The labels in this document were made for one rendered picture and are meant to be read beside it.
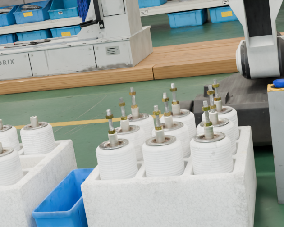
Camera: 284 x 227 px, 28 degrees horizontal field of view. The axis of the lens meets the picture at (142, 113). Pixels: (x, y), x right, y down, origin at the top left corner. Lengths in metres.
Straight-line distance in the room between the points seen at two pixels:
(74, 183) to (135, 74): 1.86
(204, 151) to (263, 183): 0.43
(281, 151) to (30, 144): 0.72
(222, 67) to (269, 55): 1.34
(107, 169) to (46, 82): 2.33
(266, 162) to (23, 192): 0.81
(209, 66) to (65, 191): 1.91
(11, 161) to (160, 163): 0.39
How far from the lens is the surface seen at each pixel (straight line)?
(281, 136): 1.50
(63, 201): 1.60
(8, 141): 1.74
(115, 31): 3.59
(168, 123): 1.46
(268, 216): 1.51
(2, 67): 3.87
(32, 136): 1.68
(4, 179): 1.49
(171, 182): 1.31
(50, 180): 1.61
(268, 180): 1.73
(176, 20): 6.13
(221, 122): 1.45
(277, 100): 1.47
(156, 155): 1.33
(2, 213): 1.49
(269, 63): 2.05
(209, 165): 1.32
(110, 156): 1.36
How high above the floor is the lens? 0.65
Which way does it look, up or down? 14 degrees down
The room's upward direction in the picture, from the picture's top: 9 degrees counter-clockwise
